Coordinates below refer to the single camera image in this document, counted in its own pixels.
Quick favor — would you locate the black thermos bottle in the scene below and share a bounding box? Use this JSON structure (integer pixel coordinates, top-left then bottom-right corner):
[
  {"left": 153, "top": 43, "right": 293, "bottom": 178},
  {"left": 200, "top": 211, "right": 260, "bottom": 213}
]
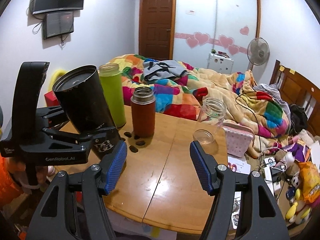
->
[{"left": 53, "top": 65, "right": 117, "bottom": 159}]

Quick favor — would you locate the yellow foam tube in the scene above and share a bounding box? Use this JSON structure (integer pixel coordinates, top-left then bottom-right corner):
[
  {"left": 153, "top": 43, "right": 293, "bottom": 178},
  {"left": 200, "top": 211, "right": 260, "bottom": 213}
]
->
[{"left": 48, "top": 69, "right": 67, "bottom": 91}]

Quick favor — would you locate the red box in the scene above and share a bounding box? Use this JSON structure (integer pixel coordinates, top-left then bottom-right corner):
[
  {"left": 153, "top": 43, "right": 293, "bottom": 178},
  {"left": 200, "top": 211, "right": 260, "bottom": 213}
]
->
[{"left": 44, "top": 90, "right": 60, "bottom": 107}]

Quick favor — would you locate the yellow plush toy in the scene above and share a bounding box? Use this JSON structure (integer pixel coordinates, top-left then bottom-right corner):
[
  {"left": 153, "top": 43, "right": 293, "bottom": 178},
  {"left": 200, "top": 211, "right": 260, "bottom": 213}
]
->
[{"left": 285, "top": 189, "right": 312, "bottom": 225}]

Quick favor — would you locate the white power strip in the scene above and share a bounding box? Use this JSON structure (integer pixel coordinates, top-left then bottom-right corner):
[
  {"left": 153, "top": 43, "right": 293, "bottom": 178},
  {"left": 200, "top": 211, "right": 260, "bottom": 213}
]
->
[{"left": 262, "top": 157, "right": 286, "bottom": 195}]

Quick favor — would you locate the orange snack bag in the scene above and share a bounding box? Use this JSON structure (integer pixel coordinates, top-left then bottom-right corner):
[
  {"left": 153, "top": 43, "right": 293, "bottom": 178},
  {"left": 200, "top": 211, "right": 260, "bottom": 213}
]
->
[{"left": 298, "top": 161, "right": 319, "bottom": 204}]

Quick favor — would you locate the red thermos bottle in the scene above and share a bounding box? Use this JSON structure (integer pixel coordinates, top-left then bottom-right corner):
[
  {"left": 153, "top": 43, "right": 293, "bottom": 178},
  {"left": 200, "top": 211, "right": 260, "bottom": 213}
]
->
[{"left": 131, "top": 87, "right": 156, "bottom": 138}]

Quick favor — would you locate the green bottle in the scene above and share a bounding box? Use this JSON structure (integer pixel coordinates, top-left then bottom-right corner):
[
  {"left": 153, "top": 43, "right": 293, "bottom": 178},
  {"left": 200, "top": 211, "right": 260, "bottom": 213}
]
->
[{"left": 98, "top": 63, "right": 126, "bottom": 128}]

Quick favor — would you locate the purple toy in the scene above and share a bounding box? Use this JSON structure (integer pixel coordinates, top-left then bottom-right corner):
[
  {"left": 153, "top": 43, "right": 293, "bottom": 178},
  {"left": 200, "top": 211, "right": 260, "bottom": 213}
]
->
[{"left": 289, "top": 142, "right": 309, "bottom": 162}]

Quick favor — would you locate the pink dotted pouch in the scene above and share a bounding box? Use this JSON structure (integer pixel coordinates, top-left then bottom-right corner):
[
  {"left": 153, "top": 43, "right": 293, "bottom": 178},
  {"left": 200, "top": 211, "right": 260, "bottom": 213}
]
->
[{"left": 222, "top": 122, "right": 255, "bottom": 158}]

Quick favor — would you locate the grey black garment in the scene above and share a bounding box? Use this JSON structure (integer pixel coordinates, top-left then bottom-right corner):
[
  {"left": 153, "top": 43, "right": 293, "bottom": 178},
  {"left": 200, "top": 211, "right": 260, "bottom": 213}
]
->
[{"left": 143, "top": 60, "right": 189, "bottom": 82}]

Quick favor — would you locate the glass jar lid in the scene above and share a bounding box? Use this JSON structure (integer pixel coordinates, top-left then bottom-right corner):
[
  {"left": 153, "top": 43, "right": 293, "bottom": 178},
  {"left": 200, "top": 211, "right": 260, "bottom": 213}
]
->
[{"left": 193, "top": 129, "right": 214, "bottom": 145}]

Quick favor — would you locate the black bag on bed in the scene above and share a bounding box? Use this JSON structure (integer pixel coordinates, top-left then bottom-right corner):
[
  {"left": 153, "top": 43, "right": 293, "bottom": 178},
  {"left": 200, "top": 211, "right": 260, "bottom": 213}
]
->
[{"left": 289, "top": 104, "right": 308, "bottom": 135}]

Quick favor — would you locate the colourful patchwork quilt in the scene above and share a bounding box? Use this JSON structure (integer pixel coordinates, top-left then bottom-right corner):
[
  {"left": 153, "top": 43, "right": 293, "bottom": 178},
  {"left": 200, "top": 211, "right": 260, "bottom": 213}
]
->
[{"left": 110, "top": 54, "right": 291, "bottom": 158}]

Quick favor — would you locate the clear glass jar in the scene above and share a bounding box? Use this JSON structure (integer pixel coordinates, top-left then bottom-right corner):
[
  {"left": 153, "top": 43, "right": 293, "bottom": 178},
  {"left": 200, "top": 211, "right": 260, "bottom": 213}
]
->
[{"left": 197, "top": 98, "right": 227, "bottom": 129}]

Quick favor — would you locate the wooden bed headboard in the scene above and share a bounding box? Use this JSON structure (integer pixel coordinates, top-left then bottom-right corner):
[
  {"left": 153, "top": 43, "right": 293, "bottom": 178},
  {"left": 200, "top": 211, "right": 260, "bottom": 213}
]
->
[{"left": 270, "top": 60, "right": 320, "bottom": 135}]

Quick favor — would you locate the brown wooden door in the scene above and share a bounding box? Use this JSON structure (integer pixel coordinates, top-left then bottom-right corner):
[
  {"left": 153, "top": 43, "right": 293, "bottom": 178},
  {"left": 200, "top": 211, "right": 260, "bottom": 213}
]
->
[{"left": 139, "top": 0, "right": 172, "bottom": 60}]

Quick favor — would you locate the white bedside cabinet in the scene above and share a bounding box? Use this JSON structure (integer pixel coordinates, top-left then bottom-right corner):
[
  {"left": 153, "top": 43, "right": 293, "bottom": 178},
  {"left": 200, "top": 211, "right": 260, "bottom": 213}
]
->
[{"left": 207, "top": 53, "right": 234, "bottom": 74}]

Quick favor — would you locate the wardrobe with heart stickers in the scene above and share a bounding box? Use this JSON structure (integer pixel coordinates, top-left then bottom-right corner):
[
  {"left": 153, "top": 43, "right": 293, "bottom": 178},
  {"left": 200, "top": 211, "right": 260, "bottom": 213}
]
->
[{"left": 168, "top": 0, "right": 260, "bottom": 72}]

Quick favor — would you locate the standing electric fan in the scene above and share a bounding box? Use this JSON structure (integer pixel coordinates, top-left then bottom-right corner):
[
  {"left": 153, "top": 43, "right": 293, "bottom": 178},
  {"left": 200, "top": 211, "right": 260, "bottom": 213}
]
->
[{"left": 247, "top": 37, "right": 270, "bottom": 70}]

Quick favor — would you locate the small black wall monitor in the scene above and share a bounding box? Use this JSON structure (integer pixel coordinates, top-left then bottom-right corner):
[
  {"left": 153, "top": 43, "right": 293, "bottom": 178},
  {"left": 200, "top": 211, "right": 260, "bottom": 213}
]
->
[{"left": 42, "top": 11, "right": 74, "bottom": 40}]

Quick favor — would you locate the black cable on bed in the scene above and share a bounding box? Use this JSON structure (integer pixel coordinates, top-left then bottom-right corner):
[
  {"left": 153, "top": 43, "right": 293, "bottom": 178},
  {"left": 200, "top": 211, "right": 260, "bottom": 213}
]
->
[{"left": 235, "top": 90, "right": 266, "bottom": 165}]

